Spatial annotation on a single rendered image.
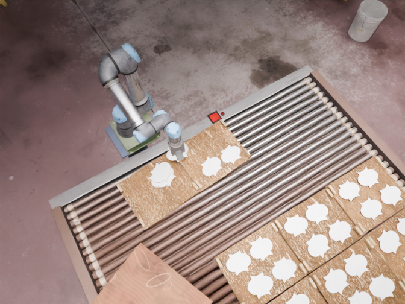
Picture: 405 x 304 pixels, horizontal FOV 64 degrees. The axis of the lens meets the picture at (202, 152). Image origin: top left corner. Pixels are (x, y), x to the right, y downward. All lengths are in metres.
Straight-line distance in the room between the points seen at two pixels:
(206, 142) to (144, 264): 0.87
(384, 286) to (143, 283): 1.33
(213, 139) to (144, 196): 0.59
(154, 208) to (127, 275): 0.42
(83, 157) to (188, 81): 1.36
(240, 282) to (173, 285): 0.38
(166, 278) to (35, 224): 1.73
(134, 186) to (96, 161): 1.25
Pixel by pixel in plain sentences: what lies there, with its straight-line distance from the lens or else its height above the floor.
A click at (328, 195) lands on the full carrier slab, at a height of 0.95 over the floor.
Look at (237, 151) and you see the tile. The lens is 2.16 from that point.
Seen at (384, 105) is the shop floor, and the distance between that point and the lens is 3.94.
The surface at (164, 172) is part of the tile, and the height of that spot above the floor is 0.98.
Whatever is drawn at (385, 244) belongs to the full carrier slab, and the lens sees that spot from 2.24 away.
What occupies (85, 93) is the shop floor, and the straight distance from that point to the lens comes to 3.74.
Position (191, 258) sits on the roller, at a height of 0.92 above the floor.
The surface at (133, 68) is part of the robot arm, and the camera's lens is 1.84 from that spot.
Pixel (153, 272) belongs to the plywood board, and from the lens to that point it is 1.88.
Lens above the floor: 2.89
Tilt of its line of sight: 65 degrees down
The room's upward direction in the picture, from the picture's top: straight up
